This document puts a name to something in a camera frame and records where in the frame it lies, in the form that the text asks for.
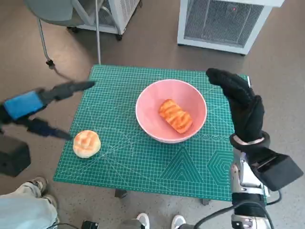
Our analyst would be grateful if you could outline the grey chair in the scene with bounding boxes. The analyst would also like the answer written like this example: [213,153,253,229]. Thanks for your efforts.
[23,0,88,70]

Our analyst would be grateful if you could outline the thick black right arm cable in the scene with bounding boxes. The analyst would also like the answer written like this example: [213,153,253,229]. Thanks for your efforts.
[194,201,275,229]

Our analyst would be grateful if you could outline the thin black right camera cable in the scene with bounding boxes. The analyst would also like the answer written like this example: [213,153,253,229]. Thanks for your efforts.
[265,189,282,205]

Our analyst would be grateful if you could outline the person's shoe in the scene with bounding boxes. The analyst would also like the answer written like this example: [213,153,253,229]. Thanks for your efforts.
[42,194,58,212]
[30,176,48,191]

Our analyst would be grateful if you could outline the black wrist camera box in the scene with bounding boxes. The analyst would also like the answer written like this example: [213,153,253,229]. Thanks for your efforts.
[249,149,305,192]
[0,137,31,177]

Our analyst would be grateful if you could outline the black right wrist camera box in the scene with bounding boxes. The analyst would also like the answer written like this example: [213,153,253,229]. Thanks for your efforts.
[249,149,305,192]

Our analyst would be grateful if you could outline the long striped toy bread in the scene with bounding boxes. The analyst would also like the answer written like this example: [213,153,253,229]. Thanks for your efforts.
[158,99,193,134]

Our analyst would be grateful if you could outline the large white mesh cabinet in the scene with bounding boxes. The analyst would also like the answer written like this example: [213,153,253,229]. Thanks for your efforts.
[177,0,285,56]

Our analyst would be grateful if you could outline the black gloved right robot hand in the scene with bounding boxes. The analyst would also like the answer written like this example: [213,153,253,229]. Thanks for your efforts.
[205,68,265,145]

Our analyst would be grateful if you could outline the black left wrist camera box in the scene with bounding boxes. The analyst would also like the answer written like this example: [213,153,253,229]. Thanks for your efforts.
[0,137,31,177]

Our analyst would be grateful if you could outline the silver metal pole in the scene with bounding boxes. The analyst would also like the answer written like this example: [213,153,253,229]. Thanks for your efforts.
[94,0,102,65]

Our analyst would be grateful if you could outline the round toy bread bun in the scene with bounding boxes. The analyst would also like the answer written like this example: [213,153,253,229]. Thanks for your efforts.
[72,130,102,159]

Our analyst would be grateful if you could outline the green cutting mat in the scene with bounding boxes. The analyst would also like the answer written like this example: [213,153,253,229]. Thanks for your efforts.
[52,64,267,201]

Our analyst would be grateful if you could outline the white wheeled mesh cabinet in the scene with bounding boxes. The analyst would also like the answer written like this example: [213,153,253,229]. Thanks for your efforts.
[66,0,142,41]

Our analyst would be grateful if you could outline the black floor device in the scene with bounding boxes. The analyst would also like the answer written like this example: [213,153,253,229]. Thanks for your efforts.
[82,220,100,229]

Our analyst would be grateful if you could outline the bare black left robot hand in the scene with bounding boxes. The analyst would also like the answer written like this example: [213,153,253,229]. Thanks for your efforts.
[0,80,96,141]

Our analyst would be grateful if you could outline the pink bowl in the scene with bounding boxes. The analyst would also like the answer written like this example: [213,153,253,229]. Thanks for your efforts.
[135,80,207,144]

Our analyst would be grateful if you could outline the white shoe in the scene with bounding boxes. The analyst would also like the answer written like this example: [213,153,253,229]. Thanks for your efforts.
[171,214,186,229]
[136,213,150,229]

